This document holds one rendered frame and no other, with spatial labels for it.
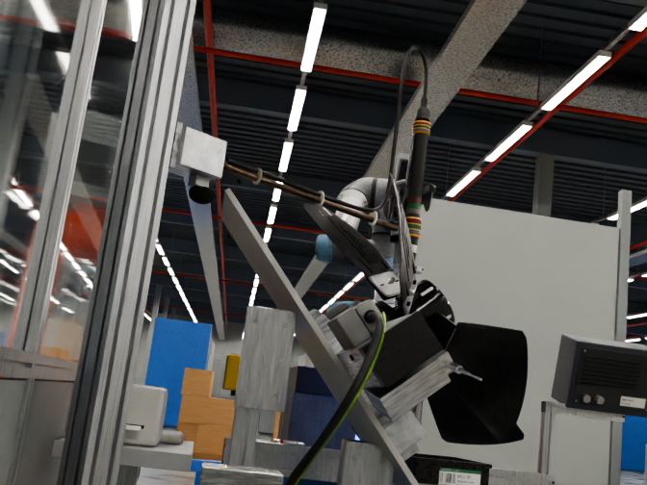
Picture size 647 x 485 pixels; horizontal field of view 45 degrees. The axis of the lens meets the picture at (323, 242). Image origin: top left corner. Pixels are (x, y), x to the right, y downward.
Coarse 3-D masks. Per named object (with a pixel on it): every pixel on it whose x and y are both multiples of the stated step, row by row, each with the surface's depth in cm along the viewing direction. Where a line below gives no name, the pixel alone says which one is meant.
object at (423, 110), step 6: (426, 102) 190; (420, 108) 189; (426, 108) 189; (420, 114) 188; (426, 114) 188; (426, 120) 191; (414, 240) 182; (414, 246) 182; (414, 252) 182; (414, 258) 182
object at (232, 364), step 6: (228, 360) 203; (234, 360) 203; (228, 366) 202; (234, 366) 202; (228, 372) 202; (234, 372) 202; (228, 378) 202; (234, 378) 202; (222, 384) 210; (228, 384) 201; (234, 384) 202; (234, 390) 202
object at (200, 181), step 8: (192, 176) 142; (200, 176) 142; (192, 184) 142; (200, 184) 142; (208, 184) 143; (192, 192) 141; (200, 192) 141; (208, 192) 142; (200, 200) 142; (208, 200) 143
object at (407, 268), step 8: (400, 200) 152; (400, 208) 149; (400, 216) 145; (400, 224) 142; (400, 232) 141; (408, 232) 159; (400, 240) 140; (408, 240) 155; (400, 248) 139; (408, 248) 154; (400, 256) 140; (408, 256) 155; (400, 264) 142; (408, 264) 155; (400, 272) 144; (408, 272) 156; (400, 280) 148; (408, 280) 157; (408, 288) 157
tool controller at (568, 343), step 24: (576, 336) 225; (576, 360) 216; (600, 360) 217; (624, 360) 218; (576, 384) 216; (600, 384) 217; (624, 384) 218; (576, 408) 218; (600, 408) 218; (624, 408) 219
